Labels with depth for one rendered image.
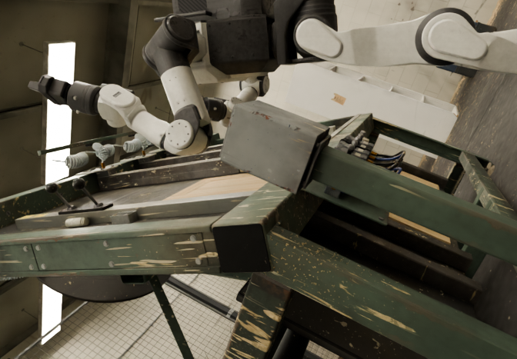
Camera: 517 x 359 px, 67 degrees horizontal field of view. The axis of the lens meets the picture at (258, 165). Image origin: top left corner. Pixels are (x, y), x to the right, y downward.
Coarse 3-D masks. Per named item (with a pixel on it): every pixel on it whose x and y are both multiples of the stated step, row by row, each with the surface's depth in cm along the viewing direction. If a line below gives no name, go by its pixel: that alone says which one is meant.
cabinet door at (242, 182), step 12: (204, 180) 156; (216, 180) 151; (228, 180) 147; (240, 180) 142; (252, 180) 137; (180, 192) 140; (192, 192) 137; (204, 192) 133; (216, 192) 127; (228, 192) 124
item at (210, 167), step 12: (96, 144) 197; (96, 168) 204; (108, 168) 193; (156, 168) 181; (168, 168) 179; (180, 168) 176; (192, 168) 174; (204, 168) 172; (216, 168) 170; (228, 168) 167; (108, 180) 193; (120, 180) 190; (132, 180) 187; (144, 180) 185; (156, 180) 182; (168, 180) 180; (180, 180) 178
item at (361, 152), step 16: (352, 144) 104; (368, 144) 121; (368, 160) 110; (384, 160) 114; (400, 160) 103; (320, 192) 100; (336, 192) 99; (352, 208) 96; (368, 208) 99; (384, 224) 93
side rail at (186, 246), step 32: (128, 224) 95; (160, 224) 89; (192, 224) 84; (0, 256) 109; (32, 256) 104; (64, 256) 100; (96, 256) 95; (128, 256) 92; (160, 256) 88; (192, 256) 85
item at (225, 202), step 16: (240, 192) 110; (112, 208) 125; (128, 208) 121; (144, 208) 118; (160, 208) 116; (176, 208) 114; (192, 208) 112; (208, 208) 110; (224, 208) 108; (16, 224) 141; (32, 224) 138; (48, 224) 135; (64, 224) 132
